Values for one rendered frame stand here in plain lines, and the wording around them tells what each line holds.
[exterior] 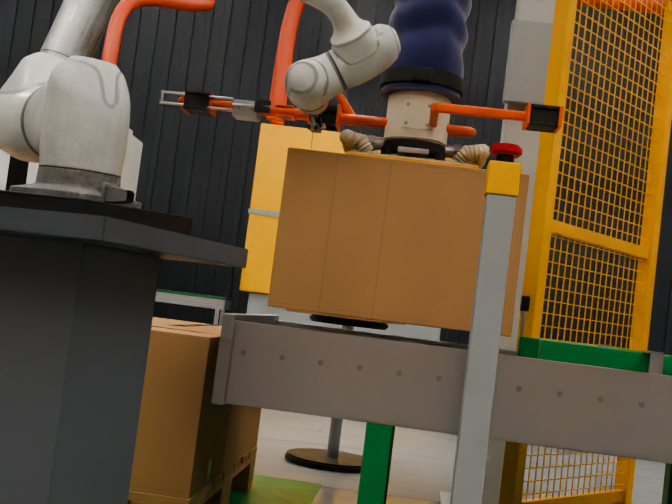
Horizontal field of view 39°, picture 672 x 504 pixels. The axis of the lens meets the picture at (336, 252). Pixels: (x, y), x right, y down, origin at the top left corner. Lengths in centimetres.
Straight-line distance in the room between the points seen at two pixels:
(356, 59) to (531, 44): 142
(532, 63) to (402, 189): 132
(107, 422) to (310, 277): 73
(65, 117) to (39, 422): 55
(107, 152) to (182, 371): 76
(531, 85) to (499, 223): 158
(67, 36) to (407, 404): 108
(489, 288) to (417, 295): 37
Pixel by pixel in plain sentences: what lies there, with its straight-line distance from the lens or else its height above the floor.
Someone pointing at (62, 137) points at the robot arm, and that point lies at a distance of 182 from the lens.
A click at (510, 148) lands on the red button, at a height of 103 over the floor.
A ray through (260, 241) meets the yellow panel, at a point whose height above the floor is 125.
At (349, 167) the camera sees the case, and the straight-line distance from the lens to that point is 237.
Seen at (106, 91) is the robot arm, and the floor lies 100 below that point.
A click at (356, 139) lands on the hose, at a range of 247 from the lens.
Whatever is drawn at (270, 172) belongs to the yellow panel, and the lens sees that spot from 989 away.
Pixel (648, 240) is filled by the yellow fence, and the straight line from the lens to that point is 363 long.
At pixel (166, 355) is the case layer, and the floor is 48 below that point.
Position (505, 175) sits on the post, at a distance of 202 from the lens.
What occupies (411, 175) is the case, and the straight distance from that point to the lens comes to 236.
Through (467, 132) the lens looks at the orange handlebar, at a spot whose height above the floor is 116.
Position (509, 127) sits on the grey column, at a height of 139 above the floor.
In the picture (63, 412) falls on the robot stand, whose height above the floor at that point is 42.
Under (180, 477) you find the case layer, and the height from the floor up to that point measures 19.
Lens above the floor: 65
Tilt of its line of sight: 3 degrees up
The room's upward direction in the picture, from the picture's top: 7 degrees clockwise
